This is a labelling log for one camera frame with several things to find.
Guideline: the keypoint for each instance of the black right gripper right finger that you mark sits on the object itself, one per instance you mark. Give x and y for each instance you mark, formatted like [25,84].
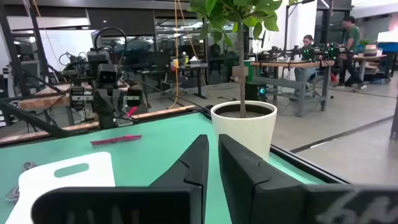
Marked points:
[248,186]

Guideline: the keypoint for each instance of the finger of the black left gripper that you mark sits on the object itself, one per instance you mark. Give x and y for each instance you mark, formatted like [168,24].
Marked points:
[117,105]
[101,109]

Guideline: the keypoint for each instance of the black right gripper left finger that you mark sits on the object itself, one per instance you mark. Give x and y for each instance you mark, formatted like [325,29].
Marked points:
[192,168]

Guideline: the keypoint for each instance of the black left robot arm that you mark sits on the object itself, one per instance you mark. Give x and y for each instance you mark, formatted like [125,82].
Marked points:
[98,59]

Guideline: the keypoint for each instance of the wooden bench top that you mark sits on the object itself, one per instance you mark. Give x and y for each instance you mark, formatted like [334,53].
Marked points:
[40,99]

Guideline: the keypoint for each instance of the green table mat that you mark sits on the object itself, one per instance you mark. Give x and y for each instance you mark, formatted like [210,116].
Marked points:
[149,149]

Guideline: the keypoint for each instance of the white plant pot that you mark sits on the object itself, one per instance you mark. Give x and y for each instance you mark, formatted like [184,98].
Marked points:
[248,133]

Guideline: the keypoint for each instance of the white square plate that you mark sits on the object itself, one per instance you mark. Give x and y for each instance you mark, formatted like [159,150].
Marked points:
[77,180]

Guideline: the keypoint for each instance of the black desk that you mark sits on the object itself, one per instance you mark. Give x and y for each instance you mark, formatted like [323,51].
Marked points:
[186,67]

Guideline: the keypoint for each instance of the wooden workbench with grey legs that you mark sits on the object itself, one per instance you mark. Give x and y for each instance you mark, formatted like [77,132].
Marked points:
[295,64]

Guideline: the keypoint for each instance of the green leafy plant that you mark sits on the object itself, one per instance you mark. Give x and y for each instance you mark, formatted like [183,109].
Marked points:
[217,12]

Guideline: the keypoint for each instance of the black robot with green lights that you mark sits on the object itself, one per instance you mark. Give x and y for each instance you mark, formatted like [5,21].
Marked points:
[311,51]

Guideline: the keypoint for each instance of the person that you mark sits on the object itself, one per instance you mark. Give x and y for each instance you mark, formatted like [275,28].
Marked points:
[308,42]
[351,34]

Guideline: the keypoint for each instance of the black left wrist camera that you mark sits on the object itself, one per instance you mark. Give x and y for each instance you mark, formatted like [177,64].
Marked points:
[108,74]

